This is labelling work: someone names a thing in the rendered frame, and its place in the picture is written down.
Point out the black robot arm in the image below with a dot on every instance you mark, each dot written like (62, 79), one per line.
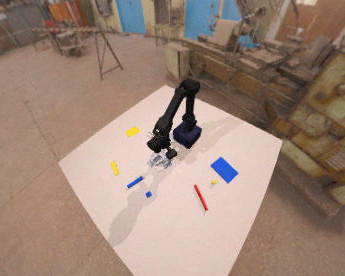
(165, 122)

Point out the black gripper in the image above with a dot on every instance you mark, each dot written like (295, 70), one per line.
(171, 152)

